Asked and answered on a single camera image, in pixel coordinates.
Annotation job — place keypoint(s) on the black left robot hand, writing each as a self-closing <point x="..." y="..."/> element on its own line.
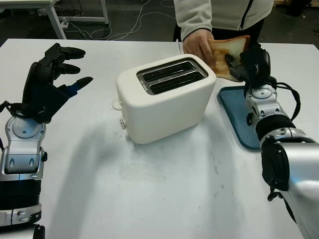
<point x="37" y="79"/>

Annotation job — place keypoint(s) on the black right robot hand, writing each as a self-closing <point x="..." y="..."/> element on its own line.
<point x="258" y="64"/>

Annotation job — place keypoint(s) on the person's right hand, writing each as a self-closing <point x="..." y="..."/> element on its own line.
<point x="197" y="43"/>

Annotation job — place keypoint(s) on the toast slice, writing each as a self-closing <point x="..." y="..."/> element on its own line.
<point x="224" y="49"/>

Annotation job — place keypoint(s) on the person's right forearm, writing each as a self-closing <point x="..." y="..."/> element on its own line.
<point x="197" y="25"/>

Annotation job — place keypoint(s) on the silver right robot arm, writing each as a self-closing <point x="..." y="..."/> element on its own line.
<point x="294" y="159"/>

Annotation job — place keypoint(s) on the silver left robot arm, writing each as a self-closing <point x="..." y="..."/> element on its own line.
<point x="22" y="149"/>

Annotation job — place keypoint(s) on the person in white jacket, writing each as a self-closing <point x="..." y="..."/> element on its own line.
<point x="224" y="12"/>

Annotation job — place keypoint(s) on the white two-slot toaster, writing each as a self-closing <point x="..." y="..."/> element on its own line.
<point x="169" y="109"/>

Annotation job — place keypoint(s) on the white toaster lever knob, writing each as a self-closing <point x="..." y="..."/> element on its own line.
<point x="116" y="104"/>

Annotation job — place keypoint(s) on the blue plastic tray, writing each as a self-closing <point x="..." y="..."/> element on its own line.
<point x="236" y="114"/>

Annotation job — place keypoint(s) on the white power strip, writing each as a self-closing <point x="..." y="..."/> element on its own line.
<point x="64" y="24"/>

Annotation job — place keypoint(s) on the white desk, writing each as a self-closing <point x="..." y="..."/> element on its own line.
<point x="54" y="12"/>

